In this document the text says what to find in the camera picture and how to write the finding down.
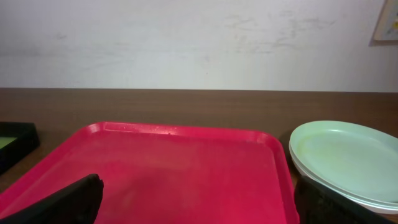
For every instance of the light blue plate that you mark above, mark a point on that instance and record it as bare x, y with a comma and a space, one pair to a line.
311, 174

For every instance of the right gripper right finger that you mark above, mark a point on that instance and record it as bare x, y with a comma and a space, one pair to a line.
317, 204

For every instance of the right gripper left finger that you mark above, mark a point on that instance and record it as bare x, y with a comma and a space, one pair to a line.
77, 203

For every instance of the light green plate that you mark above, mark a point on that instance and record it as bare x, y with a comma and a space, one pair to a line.
355, 160

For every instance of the white wall control panel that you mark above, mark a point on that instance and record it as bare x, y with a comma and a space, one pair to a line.
386, 27

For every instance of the green rectangular tray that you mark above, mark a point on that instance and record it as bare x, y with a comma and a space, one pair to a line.
17, 141

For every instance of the red plastic tray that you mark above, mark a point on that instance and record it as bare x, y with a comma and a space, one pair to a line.
168, 174

